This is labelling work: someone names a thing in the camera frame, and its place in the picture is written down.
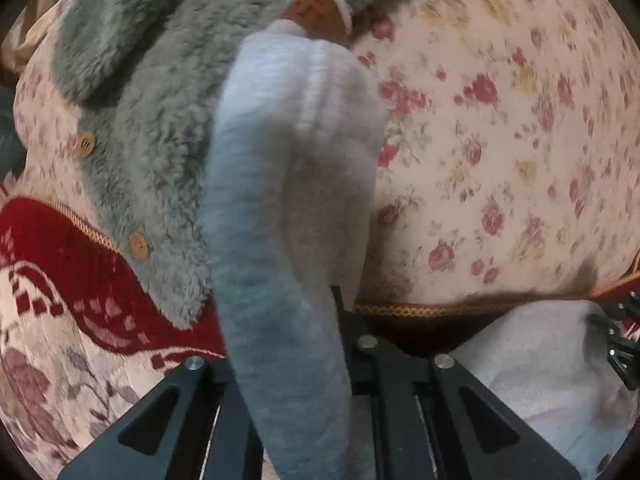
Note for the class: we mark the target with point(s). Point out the grey-green fleece jacket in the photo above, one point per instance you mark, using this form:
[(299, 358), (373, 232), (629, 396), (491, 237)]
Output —
[(147, 75)]

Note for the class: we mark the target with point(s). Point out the light grey fleece pants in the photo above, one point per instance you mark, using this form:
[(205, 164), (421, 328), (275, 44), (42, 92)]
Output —
[(315, 122)]

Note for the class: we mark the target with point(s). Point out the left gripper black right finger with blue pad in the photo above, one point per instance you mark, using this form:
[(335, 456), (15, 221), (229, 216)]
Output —
[(432, 419)]

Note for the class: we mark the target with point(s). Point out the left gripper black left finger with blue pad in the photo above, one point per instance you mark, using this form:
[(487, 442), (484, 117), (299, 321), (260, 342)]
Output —
[(194, 424)]

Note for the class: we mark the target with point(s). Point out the cream floral quilt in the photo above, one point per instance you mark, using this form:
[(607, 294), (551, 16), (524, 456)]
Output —
[(265, 151)]

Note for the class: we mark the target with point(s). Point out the red and cream floral blanket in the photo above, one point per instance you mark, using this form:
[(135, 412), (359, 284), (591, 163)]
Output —
[(81, 341)]

